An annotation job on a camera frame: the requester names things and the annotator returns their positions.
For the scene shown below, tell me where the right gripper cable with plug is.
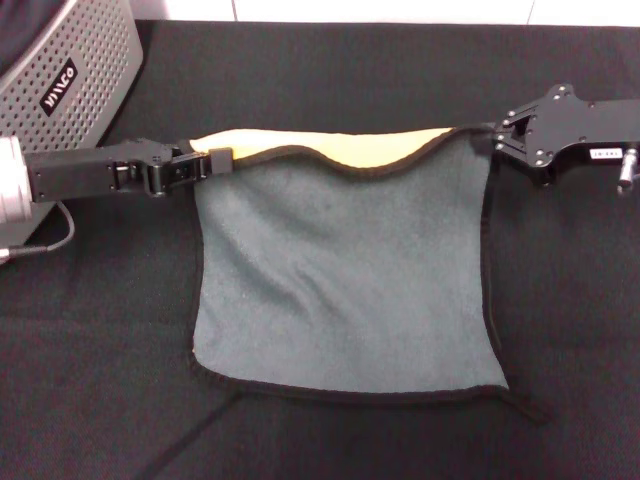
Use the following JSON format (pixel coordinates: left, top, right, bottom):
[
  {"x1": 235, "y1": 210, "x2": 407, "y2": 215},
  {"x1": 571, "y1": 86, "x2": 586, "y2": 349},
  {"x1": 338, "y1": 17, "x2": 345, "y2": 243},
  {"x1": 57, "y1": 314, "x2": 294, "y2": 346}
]
[{"x1": 615, "y1": 146, "x2": 640, "y2": 196}]

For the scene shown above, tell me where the grey perforated storage box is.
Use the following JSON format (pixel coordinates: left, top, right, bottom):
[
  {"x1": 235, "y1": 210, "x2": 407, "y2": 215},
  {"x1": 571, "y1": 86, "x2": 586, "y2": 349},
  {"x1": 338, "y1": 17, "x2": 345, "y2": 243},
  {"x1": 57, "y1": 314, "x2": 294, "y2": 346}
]
[{"x1": 0, "y1": 0, "x2": 146, "y2": 241}]

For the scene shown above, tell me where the gripper cable with plug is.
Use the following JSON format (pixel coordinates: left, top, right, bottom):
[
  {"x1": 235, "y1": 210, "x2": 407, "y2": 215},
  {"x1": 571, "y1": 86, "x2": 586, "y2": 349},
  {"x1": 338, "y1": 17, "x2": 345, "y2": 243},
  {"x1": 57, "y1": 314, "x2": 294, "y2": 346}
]
[
  {"x1": 0, "y1": 199, "x2": 76, "y2": 266},
  {"x1": 615, "y1": 146, "x2": 640, "y2": 196}
]

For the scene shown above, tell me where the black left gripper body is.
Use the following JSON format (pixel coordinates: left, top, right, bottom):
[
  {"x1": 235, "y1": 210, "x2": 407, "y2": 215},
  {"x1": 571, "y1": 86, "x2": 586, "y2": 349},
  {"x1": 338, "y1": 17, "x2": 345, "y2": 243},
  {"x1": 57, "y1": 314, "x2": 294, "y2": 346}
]
[{"x1": 22, "y1": 138, "x2": 174, "y2": 204}]

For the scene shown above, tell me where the left gripper cable with plug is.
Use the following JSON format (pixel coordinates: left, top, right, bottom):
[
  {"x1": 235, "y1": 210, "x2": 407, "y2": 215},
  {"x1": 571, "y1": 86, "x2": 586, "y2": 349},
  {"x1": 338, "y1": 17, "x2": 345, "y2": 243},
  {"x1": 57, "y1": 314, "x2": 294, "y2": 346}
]
[{"x1": 0, "y1": 199, "x2": 76, "y2": 266}]

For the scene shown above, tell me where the yellow towel with black back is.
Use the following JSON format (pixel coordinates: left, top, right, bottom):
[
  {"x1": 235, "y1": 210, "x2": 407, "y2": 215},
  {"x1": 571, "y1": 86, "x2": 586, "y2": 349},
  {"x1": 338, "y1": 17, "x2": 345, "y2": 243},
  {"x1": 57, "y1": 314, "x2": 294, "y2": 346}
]
[{"x1": 177, "y1": 122, "x2": 551, "y2": 426}]

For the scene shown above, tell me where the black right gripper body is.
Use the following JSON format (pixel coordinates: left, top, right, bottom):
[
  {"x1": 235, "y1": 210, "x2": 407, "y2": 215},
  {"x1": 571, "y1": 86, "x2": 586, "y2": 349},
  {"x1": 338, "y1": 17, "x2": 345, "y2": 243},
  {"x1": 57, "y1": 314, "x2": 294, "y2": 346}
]
[{"x1": 519, "y1": 83, "x2": 640, "y2": 189}]

